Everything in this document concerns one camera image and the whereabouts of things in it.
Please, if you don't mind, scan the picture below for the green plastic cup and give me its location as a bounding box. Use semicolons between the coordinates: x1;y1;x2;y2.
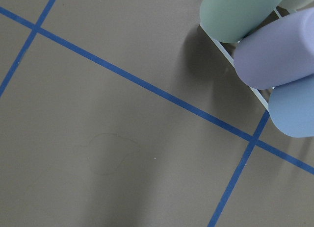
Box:
199;0;314;44

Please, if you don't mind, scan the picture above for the blue plastic cup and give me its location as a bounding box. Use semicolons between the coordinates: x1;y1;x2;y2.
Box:
268;75;314;138

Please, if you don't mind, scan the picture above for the purple plastic cup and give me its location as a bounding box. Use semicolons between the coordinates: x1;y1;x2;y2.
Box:
234;8;314;90

